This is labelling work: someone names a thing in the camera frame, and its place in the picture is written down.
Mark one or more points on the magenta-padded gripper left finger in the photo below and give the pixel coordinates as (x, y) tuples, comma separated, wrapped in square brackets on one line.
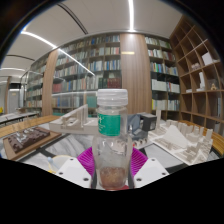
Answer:
[(73, 171)]

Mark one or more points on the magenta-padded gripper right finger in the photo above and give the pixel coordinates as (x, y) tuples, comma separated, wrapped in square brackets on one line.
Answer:
[(151, 171)]

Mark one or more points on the clear plastic bottle green label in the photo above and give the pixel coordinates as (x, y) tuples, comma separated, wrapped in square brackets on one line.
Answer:
[(111, 150)]

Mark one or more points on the light blue spoon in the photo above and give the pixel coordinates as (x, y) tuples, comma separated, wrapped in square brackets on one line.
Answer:
[(50, 160)]

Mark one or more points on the small flat white model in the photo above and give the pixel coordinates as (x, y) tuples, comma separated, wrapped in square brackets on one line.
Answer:
[(141, 143)]

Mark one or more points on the white city block model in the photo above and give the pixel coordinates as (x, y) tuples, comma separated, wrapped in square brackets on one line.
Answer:
[(176, 140)]

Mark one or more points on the beige architectural building model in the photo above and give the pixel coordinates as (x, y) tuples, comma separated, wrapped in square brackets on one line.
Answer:
[(75, 121)]

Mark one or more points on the dark grey building model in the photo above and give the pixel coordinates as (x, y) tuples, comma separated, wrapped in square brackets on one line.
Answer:
[(146, 121)]

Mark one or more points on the brown model on wooden board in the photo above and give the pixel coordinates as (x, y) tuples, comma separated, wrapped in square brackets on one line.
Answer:
[(26, 140)]

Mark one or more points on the wide bookshelf with books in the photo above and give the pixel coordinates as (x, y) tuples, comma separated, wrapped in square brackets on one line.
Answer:
[(83, 73)]

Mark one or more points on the narrow bookshelf with books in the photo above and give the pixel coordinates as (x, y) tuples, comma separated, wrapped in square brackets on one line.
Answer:
[(163, 73)]

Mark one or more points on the wooden cubby shelf unit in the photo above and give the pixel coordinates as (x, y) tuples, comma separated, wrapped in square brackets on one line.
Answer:
[(200, 83)]

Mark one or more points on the straight ceiling light strip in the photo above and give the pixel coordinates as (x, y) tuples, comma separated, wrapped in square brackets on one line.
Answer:
[(130, 15)]

